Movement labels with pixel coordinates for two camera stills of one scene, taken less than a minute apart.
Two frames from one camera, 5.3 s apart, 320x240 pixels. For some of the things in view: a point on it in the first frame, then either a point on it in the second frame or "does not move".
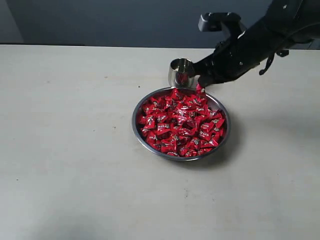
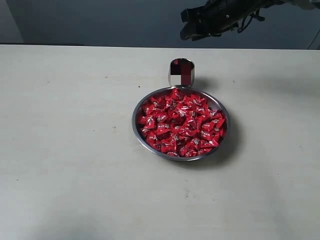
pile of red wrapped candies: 181,122 does not move
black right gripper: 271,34 -> 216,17
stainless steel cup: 181,73 does not move
